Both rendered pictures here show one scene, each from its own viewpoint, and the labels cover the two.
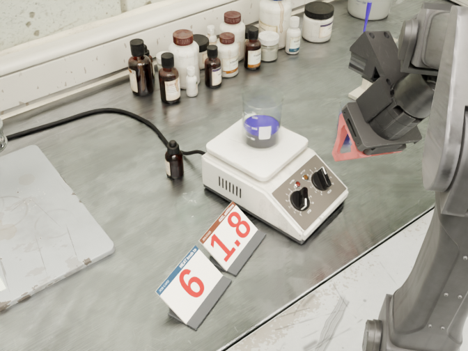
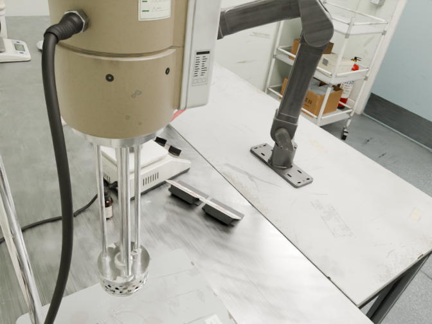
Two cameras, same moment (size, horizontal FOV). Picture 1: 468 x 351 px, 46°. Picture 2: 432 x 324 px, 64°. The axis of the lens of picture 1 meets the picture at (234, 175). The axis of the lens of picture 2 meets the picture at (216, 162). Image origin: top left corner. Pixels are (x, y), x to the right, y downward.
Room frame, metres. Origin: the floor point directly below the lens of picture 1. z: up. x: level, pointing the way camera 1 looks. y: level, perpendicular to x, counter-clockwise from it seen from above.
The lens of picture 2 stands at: (0.50, 0.64, 1.45)
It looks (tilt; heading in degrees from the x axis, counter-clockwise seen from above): 35 degrees down; 268
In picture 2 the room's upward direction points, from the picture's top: 9 degrees clockwise
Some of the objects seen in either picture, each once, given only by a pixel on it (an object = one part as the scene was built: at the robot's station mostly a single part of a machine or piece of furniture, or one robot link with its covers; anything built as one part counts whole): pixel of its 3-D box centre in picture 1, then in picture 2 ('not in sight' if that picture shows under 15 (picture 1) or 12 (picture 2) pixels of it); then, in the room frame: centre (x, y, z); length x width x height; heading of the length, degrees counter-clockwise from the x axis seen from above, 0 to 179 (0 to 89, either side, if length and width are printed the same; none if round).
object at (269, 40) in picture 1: (267, 46); not in sight; (1.08, -0.07, 0.93); 0.05 x 0.05 x 0.05
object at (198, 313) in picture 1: (195, 285); (222, 207); (0.44, 0.05, 0.92); 0.09 x 0.06 x 0.04; 150
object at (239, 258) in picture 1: (233, 237); (187, 188); (0.53, 0.00, 0.92); 0.09 x 0.06 x 0.04; 150
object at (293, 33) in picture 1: (293, 35); not in sight; (1.10, -0.13, 0.94); 0.03 x 0.03 x 0.08
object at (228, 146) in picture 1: (257, 145); (134, 150); (0.66, -0.04, 0.98); 0.12 x 0.12 x 0.01; 51
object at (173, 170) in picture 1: (173, 157); (105, 202); (0.69, 0.10, 0.93); 0.03 x 0.03 x 0.07
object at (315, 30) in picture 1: (317, 21); not in sight; (1.18, -0.19, 0.94); 0.07 x 0.07 x 0.07
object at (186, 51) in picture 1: (184, 58); not in sight; (0.97, 0.10, 0.95); 0.06 x 0.06 x 0.11
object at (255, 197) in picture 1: (269, 173); (142, 161); (0.65, -0.06, 0.94); 0.22 x 0.13 x 0.08; 51
